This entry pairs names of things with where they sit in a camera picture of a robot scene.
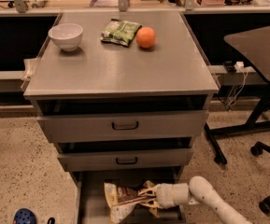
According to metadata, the green chip bag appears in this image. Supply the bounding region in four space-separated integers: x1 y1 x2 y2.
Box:
100 20 142 47

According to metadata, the black office chair base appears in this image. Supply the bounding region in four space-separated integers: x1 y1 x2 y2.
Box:
249 141 270 216

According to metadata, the orange fruit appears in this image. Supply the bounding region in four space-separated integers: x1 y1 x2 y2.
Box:
136 27 156 49

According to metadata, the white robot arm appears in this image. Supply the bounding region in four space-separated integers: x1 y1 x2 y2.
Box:
138 176 252 224

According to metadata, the grey bottom drawer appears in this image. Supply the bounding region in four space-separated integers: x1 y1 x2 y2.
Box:
75 168 186 224

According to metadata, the dark side table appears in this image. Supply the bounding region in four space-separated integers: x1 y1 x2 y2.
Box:
205 25 270 165

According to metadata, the grey middle drawer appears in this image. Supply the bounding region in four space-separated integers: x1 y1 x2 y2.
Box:
58 148 192 172

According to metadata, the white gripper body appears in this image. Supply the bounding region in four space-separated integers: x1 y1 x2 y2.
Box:
155 183 192 209

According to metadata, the white power adapter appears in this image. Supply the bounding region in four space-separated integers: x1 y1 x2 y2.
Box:
234 62 244 72

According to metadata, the grey drawer cabinet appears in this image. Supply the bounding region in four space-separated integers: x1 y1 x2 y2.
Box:
24 10 218 221

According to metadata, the white bowl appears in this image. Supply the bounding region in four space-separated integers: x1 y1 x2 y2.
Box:
49 23 83 51

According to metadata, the grey top drawer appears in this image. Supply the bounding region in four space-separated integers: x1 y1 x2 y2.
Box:
38 110 208 143

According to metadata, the brown chip bag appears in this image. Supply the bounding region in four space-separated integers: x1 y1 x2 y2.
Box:
104 180 159 224

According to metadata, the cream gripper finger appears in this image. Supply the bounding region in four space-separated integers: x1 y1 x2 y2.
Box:
138 187 157 197
140 199 163 209

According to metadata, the blue clog shoe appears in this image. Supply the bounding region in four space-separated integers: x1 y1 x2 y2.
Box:
13 208 37 224

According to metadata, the grey drawer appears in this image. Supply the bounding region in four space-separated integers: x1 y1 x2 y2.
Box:
75 168 186 224
38 110 208 143
58 148 192 172

